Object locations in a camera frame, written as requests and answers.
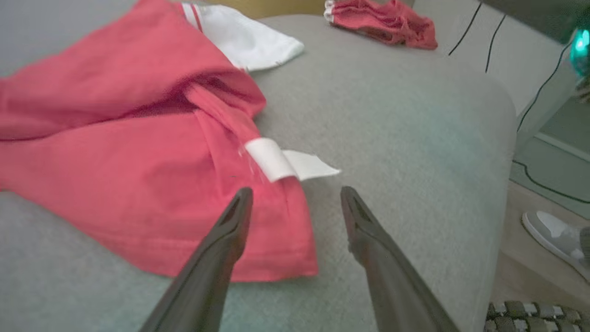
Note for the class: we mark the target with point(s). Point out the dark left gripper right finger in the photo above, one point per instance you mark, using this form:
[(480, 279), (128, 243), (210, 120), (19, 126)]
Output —
[(387, 276)]

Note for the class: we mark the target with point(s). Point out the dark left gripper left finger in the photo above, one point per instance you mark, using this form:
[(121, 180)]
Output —
[(212, 267)]

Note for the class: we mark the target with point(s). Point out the red white printed sports shorts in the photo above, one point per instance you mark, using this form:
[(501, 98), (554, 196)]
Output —
[(138, 184)]

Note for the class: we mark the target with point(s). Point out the grey robot base platform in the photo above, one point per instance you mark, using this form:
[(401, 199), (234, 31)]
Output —
[(562, 152)]

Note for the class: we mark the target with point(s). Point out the checkered woven floor mat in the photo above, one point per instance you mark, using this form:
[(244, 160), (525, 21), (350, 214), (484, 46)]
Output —
[(530, 318)]

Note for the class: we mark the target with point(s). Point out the grey white sneaker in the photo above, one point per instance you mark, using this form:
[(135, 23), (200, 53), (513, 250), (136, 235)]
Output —
[(553, 235)]

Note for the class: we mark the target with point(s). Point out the crumpled red white sports shorts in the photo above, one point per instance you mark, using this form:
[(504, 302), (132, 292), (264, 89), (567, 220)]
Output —
[(387, 23)]

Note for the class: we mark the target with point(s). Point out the teal glowing robot light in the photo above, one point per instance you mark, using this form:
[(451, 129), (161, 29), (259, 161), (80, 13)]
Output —
[(581, 48)]

